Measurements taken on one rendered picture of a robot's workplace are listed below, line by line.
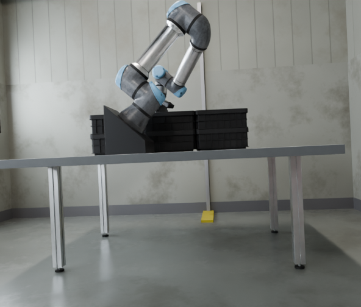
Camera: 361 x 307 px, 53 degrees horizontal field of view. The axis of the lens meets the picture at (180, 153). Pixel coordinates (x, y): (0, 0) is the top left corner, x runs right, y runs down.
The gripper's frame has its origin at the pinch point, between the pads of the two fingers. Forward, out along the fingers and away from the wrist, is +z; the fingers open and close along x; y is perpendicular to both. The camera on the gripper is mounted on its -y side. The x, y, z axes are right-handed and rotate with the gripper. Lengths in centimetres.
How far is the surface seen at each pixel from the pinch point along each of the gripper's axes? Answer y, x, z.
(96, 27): 205, -73, -147
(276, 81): 46, -209, -89
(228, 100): 87, -178, -67
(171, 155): -47, 35, 22
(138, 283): -3, 12, 88
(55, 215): 51, 35, 56
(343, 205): -6, -268, 44
